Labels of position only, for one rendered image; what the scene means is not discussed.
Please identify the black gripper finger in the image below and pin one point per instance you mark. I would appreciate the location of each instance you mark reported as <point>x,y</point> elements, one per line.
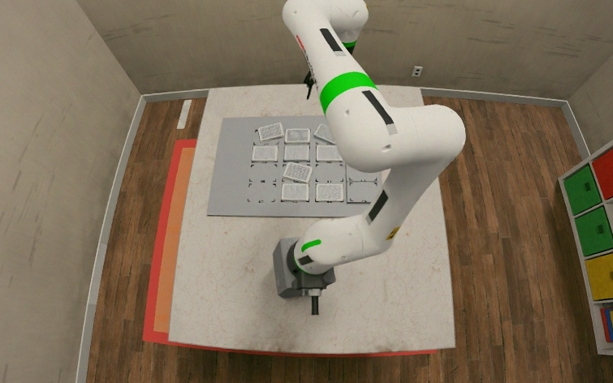
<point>309,83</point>

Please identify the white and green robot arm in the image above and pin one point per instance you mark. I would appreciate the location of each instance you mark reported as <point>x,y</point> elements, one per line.
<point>370,136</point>

